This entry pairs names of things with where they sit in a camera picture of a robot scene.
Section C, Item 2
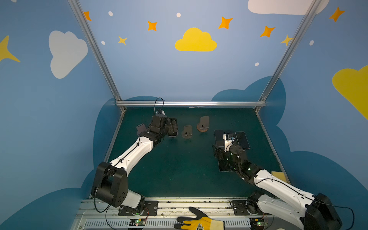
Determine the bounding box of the dark phone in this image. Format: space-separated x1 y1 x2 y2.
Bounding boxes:
218 160 232 172

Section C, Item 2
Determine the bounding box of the black phone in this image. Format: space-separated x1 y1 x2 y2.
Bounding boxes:
168 118 178 134

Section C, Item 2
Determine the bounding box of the silver phone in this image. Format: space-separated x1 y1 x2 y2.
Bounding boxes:
235 131 250 150

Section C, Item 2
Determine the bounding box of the green phone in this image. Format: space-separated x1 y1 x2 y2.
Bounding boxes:
214 130 224 148

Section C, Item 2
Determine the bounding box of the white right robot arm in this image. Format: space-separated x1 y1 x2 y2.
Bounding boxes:
212 144 343 230

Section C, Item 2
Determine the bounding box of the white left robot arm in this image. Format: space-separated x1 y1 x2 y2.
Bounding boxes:
91 110 178 210

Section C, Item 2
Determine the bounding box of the grey stand back middle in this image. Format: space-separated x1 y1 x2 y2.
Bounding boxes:
182 125 193 139

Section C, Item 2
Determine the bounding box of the yellow sponge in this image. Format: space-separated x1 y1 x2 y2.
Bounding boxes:
271 171 288 183

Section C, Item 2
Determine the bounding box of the right circuit board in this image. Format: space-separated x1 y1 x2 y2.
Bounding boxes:
250 218 267 230

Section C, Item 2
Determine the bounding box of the circuit board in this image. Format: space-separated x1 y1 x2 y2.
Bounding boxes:
128 219 146 227
250 218 267 230

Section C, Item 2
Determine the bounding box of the yellow black work glove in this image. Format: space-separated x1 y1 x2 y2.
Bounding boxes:
173 207 225 230

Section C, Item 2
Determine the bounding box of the left circuit board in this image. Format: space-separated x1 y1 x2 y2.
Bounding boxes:
128 219 146 227

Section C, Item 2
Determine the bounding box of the aluminium frame rail back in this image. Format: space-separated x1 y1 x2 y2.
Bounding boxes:
116 100 266 107

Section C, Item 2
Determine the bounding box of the wooden ring phone stand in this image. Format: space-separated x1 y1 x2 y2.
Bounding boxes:
196 116 209 133

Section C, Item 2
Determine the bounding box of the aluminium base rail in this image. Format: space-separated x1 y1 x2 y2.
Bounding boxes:
71 197 298 230

